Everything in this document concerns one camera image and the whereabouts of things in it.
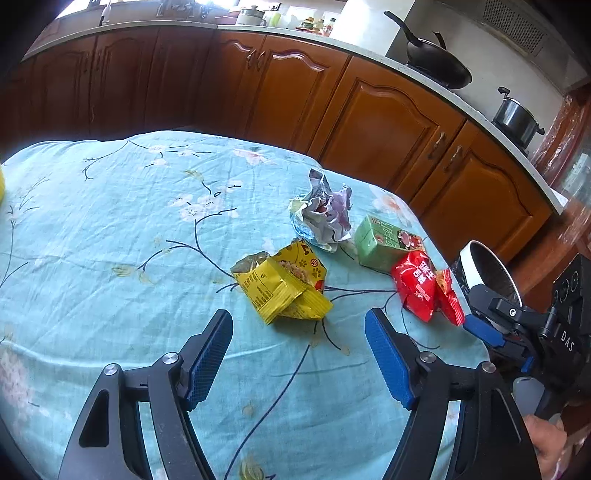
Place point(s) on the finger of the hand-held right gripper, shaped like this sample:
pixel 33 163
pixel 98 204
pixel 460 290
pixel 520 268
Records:
pixel 482 330
pixel 494 300

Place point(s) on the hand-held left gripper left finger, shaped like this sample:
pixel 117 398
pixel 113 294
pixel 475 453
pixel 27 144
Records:
pixel 207 364

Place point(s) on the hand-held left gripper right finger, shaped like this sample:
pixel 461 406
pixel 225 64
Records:
pixel 388 360

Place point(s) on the black bin with white rim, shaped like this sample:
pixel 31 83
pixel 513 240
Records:
pixel 491 272

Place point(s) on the yellow snack packet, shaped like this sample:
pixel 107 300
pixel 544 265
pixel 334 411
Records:
pixel 281 281

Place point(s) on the person's right hand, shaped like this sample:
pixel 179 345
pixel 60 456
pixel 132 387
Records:
pixel 545 443

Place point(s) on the small red snack packet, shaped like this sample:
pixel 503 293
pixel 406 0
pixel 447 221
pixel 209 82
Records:
pixel 450 300

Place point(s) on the green drink carton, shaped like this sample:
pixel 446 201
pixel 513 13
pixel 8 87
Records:
pixel 383 244

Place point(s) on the blue floral tablecloth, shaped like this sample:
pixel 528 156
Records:
pixel 138 258

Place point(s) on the crumpled silver wrapper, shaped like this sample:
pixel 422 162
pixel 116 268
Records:
pixel 321 212

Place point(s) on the wooden glass door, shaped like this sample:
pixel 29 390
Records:
pixel 568 152

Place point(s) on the steel cooking pot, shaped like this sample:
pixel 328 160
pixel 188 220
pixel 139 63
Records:
pixel 515 117

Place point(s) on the black wok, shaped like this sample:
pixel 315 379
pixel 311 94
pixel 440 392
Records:
pixel 438 57

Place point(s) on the yellow foam fruit net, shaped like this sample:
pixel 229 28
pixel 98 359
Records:
pixel 2 184

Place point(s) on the range hood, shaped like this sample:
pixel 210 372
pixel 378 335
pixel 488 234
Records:
pixel 521 23

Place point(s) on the white countertop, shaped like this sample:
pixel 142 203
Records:
pixel 369 50

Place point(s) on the wooden lower cabinets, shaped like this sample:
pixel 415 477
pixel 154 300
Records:
pixel 277 87

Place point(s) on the green-lid condiment jar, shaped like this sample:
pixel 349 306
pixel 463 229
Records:
pixel 308 24

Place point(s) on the red bowl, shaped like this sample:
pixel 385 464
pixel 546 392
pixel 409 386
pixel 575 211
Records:
pixel 227 21

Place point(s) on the white electric cooker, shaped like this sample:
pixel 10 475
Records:
pixel 251 17

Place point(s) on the green cup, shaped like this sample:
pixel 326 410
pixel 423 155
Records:
pixel 275 20

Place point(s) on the sink faucet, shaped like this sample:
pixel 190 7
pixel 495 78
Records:
pixel 105 14

